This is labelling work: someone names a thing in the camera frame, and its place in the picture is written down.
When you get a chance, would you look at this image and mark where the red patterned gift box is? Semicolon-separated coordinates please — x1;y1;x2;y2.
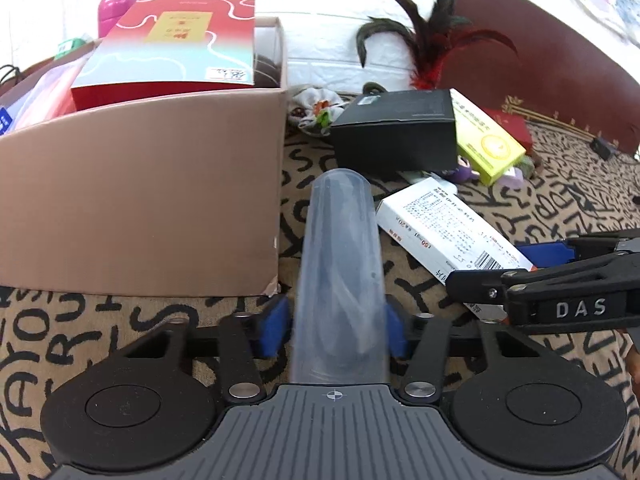
70;0;257;111

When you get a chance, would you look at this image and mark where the brown cardboard box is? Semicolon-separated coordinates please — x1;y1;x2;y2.
0;16;291;297

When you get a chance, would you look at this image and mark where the pink plastic bag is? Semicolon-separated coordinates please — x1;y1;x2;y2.
0;55;96;128

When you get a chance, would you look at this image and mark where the white medicine box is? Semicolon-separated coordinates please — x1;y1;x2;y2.
375;177;536;322

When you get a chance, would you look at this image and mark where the black and red feather toy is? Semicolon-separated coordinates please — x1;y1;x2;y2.
356;0;518;92

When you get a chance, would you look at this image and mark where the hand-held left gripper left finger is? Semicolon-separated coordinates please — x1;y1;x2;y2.
117;294;292;405

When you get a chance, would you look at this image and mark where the black box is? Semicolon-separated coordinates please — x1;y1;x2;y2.
329;89;458;176

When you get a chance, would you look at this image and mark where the dark brown round object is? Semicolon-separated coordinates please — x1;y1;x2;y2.
252;52;282;88

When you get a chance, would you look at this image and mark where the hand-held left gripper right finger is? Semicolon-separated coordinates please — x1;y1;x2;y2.
384;304;538;406

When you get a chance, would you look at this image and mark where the printed blanket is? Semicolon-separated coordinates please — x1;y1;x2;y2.
0;90;640;480

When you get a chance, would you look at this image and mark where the white cloth bundle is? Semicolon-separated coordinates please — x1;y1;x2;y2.
287;85;351;137

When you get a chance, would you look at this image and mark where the pink plastic bottle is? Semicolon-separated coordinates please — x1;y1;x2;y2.
97;0;138;38

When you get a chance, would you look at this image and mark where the clear plastic tube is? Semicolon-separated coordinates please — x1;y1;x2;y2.
287;167;391;387

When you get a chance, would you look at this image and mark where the small red box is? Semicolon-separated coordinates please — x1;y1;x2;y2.
484;107;533;153

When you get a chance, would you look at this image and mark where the black power adapter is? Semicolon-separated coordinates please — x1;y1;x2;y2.
590;137;621;161

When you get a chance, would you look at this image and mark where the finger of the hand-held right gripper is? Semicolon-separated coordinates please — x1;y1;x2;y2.
445;254;640;311
515;227;640;267

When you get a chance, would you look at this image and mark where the pale purple small box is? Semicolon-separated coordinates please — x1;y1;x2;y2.
500;165;526;191

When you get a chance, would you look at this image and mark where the purple toy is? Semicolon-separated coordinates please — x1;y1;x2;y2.
440;157;481;183

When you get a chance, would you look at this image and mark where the yellow-green box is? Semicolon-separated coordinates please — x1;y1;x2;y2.
449;88;527;187

